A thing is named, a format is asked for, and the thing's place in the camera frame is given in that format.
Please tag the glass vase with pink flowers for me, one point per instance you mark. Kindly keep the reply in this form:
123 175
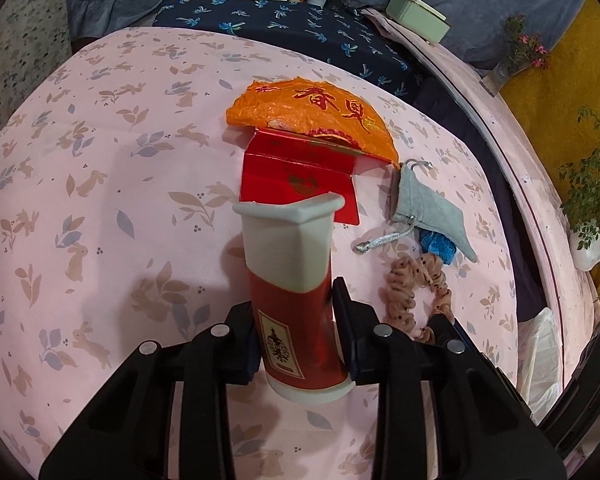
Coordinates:
500 75

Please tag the navy floral cloth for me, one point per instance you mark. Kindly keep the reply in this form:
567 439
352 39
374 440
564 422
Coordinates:
305 30

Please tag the red paper box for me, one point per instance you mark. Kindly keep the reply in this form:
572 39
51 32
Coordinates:
280 170

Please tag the blue wrapper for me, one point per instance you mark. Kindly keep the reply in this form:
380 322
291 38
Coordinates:
437 246

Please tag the yellow backdrop cloth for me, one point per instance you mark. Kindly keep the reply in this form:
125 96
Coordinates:
580 60

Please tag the bin with white liner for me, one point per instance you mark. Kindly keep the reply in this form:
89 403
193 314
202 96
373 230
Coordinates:
540 355

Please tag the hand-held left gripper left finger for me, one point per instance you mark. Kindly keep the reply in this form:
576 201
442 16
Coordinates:
252 360

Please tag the pale green tissue box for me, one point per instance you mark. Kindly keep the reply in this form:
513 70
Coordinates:
420 17

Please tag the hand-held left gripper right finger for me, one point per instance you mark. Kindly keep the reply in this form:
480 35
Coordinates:
347 340

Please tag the pink dotted scrunchie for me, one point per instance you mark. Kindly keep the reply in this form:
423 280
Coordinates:
405 280

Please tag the green plant in white pot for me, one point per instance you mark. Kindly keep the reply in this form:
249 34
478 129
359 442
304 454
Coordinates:
587 250

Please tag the pale pink shelf cloth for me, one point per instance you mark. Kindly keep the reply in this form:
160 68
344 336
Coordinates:
505 125

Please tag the grey speckled cloth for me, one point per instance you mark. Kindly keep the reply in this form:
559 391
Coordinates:
20 35

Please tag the orange plastic bag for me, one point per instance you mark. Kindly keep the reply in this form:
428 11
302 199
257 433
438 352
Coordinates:
305 105

